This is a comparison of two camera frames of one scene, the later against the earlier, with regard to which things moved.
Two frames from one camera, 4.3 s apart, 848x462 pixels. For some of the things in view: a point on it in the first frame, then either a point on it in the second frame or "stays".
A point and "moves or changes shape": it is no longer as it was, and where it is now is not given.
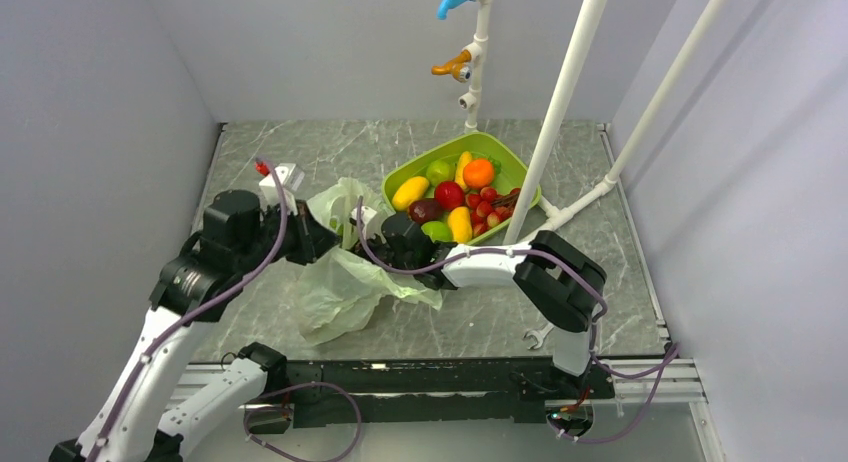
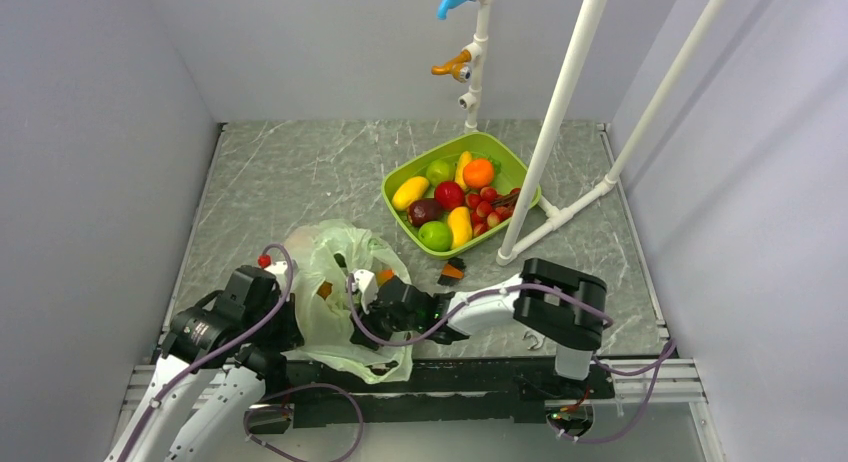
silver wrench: (539, 335) stays
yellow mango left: (409, 189) stays
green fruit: (437, 231) stays
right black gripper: (359, 254) to (370, 321)
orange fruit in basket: (478, 173) stays
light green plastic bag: (343, 293) moves or changes shape
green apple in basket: (440, 171) stays
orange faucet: (457, 67) stays
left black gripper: (313, 239) to (290, 336)
